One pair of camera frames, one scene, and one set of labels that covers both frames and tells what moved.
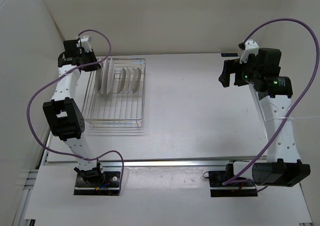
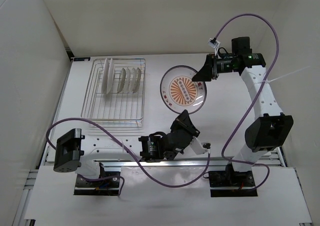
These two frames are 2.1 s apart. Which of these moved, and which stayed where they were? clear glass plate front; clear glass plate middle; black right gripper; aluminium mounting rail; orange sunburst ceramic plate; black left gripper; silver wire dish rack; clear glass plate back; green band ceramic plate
Moved: black left gripper; black right gripper; orange sunburst ceramic plate
Stayed: silver wire dish rack; aluminium mounting rail; clear glass plate front; clear glass plate middle; green band ceramic plate; clear glass plate back
